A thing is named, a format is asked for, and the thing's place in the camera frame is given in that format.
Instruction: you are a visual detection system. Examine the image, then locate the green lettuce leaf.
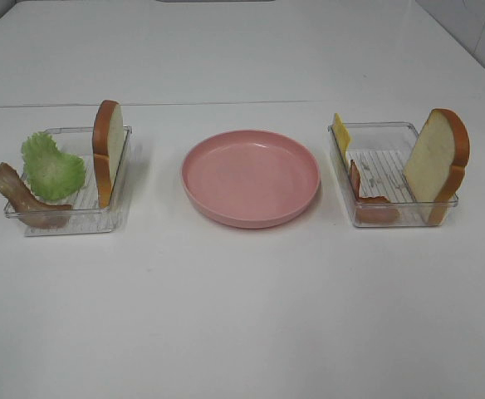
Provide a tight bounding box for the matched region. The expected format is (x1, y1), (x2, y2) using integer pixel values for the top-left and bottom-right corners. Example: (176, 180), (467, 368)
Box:
(21, 131), (86, 202)

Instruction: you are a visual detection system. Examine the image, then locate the bread slice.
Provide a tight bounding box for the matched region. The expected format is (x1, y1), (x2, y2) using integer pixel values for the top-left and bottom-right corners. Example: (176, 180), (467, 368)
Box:
(92, 100), (125, 209)
(404, 108), (470, 226)

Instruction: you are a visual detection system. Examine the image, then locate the clear left plastic tray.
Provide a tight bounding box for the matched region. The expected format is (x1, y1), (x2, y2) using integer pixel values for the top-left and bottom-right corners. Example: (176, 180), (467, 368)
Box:
(3, 126), (132, 237)

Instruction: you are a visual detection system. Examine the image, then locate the yellow cheese slice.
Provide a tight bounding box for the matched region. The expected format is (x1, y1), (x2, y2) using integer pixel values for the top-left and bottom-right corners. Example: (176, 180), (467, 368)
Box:
(331, 113), (351, 168)

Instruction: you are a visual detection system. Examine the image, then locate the red bacon strip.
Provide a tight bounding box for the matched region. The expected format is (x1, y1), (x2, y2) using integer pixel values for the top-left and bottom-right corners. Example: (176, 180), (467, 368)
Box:
(350, 160), (399, 224)

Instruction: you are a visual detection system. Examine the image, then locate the clear right plastic tray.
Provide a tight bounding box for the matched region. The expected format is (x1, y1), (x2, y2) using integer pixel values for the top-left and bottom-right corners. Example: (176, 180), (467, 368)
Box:
(328, 121), (458, 228)

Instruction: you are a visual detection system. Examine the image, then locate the brown bacon strip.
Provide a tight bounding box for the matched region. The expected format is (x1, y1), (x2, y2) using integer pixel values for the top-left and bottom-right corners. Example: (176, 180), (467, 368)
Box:
(0, 162), (72, 229)

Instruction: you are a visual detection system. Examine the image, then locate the pink round plate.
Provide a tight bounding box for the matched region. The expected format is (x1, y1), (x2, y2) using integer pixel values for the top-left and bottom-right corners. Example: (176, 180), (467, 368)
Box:
(181, 130), (321, 229)

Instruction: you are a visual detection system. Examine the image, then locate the clear plastic tray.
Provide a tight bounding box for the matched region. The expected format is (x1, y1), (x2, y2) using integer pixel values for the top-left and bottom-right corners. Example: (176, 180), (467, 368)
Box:
(3, 126), (132, 237)
(328, 121), (458, 228)

